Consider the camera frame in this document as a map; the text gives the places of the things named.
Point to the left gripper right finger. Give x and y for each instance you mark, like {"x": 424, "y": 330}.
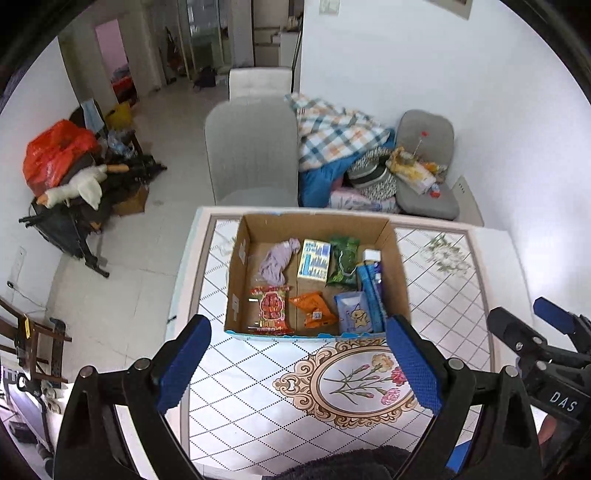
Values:
{"x": 482, "y": 425}

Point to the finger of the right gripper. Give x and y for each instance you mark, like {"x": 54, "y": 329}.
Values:
{"x": 575, "y": 327}
{"x": 526, "y": 342}

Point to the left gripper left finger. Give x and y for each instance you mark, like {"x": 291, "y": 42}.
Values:
{"x": 91, "y": 444}

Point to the long blue packet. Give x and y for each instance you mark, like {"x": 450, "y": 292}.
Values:
{"x": 368, "y": 284}

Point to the light blue cartoon packet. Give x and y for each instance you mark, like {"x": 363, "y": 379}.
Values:
{"x": 353, "y": 312}

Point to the green wet wipes pack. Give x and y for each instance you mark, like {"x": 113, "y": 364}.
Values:
{"x": 344, "y": 257}

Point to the orange snack packet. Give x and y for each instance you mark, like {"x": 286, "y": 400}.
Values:
{"x": 316, "y": 311}

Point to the red snack packet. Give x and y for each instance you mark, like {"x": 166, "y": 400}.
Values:
{"x": 271, "y": 317}

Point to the blue yellow tissue pack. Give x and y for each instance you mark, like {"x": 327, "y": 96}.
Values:
{"x": 314, "y": 261}

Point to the lilac cloth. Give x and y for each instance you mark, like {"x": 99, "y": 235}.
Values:
{"x": 276, "y": 261}

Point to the wooden chair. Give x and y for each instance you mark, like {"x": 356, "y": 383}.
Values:
{"x": 26, "y": 335}

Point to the yellow white bag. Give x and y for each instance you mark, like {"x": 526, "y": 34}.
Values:
{"x": 406, "y": 167}

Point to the grey cushioned chair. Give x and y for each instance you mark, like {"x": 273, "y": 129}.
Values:
{"x": 431, "y": 139}

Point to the black folded stand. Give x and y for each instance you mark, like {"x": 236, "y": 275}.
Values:
{"x": 68, "y": 226}

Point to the floral pink bedding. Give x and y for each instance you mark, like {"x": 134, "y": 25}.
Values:
{"x": 353, "y": 200}

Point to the black white patterned clothing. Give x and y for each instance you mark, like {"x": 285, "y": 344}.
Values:
{"x": 372, "y": 177}

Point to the small cardboard box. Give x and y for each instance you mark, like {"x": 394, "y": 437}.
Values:
{"x": 133, "y": 204}

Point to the white plush goose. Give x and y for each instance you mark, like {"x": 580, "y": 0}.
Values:
{"x": 85, "y": 184}

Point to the red plastic bag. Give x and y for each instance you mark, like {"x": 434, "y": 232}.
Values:
{"x": 50, "y": 155}

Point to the yellow bucket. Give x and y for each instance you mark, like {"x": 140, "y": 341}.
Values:
{"x": 120, "y": 117}

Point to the white padded chair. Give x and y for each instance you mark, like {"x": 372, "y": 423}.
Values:
{"x": 259, "y": 82}

